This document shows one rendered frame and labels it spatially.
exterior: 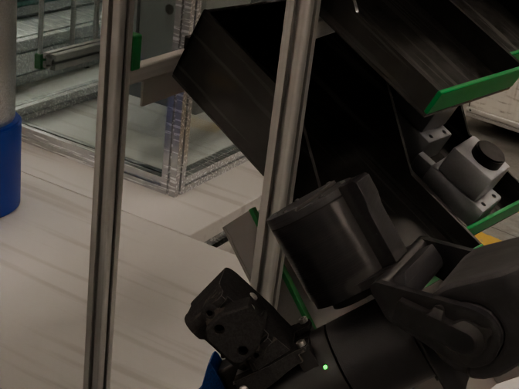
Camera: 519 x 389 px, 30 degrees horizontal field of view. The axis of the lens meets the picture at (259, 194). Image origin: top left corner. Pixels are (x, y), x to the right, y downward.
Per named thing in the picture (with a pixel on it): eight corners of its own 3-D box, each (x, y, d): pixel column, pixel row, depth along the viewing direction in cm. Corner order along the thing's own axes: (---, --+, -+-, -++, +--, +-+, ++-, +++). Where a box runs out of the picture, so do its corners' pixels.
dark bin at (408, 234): (469, 263, 85) (518, 207, 80) (385, 312, 75) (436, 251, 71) (267, 56, 95) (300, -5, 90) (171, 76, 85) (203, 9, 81)
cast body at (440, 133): (436, 155, 97) (476, 103, 92) (413, 164, 94) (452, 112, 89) (380, 99, 100) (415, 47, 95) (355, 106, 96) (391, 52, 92)
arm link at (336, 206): (544, 299, 57) (448, 121, 56) (508, 362, 50) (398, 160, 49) (388, 356, 63) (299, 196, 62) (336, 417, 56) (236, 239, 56)
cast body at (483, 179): (485, 218, 92) (528, 167, 88) (465, 234, 89) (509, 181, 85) (419, 160, 95) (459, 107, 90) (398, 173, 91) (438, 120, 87)
